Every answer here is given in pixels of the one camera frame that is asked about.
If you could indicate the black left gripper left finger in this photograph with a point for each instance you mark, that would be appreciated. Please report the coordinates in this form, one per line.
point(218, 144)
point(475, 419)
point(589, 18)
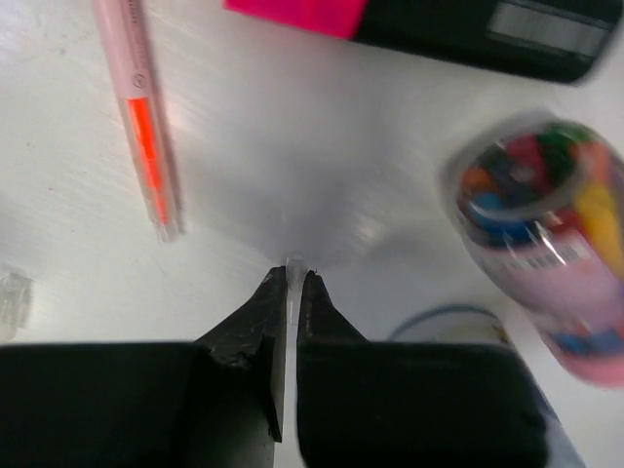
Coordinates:
point(217, 401)

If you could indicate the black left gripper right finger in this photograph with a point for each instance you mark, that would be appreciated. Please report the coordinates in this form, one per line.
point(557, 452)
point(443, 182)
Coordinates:
point(362, 403)

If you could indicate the clear pen cap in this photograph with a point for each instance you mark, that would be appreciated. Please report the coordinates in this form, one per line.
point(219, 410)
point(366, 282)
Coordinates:
point(15, 303)
point(296, 272)

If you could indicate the pink tube of pins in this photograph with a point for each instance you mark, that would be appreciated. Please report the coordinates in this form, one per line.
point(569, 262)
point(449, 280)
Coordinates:
point(538, 203)

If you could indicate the thin orange pen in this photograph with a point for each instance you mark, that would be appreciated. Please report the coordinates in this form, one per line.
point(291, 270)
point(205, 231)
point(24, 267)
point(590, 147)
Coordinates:
point(124, 41)

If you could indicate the pink black highlighter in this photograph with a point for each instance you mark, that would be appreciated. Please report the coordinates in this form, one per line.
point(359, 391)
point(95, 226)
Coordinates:
point(552, 41)

